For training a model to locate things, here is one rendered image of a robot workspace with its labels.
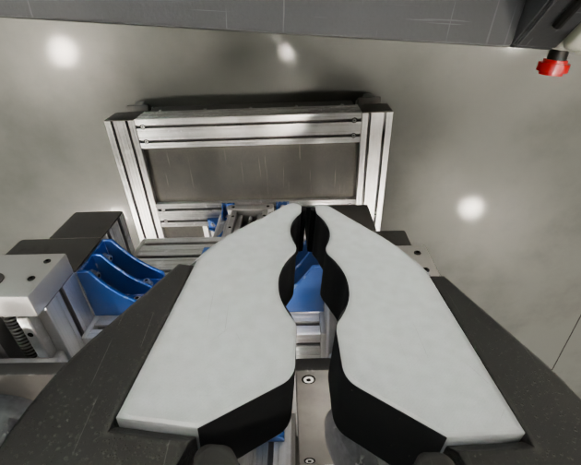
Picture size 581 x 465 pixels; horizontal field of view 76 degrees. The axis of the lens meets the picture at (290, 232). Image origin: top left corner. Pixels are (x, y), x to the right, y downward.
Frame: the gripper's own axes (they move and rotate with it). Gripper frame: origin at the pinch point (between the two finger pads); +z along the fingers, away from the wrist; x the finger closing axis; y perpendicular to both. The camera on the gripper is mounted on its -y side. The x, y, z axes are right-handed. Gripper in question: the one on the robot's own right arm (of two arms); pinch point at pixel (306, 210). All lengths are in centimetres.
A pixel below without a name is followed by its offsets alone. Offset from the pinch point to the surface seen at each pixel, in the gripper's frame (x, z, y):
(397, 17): 8.3, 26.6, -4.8
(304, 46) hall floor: 3, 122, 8
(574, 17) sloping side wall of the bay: 21.8, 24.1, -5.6
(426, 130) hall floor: 49, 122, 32
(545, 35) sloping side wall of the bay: 20.9, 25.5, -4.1
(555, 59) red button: 32, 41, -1
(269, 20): -2.8, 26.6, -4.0
